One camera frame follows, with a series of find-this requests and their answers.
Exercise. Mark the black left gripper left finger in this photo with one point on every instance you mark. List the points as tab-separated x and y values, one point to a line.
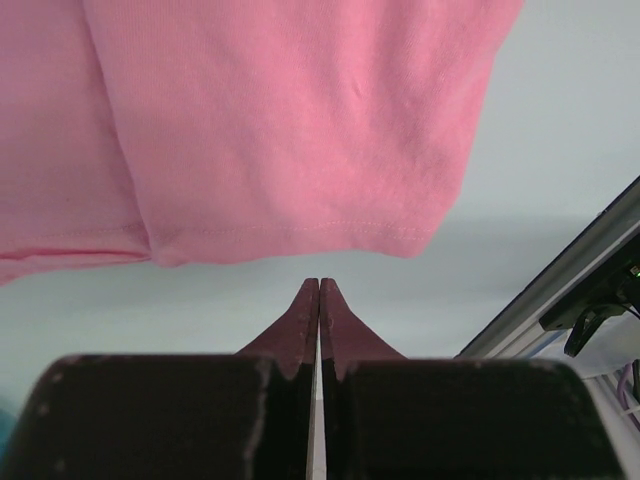
248	415

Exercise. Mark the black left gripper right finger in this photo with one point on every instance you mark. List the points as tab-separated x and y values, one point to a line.
391	417

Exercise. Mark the pink t shirt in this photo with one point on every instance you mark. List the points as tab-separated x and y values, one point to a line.
222	132

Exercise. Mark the teal plastic bin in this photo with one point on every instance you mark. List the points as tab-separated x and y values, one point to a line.
7	422

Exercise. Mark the front aluminium rail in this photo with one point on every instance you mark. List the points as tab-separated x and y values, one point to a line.
583	308

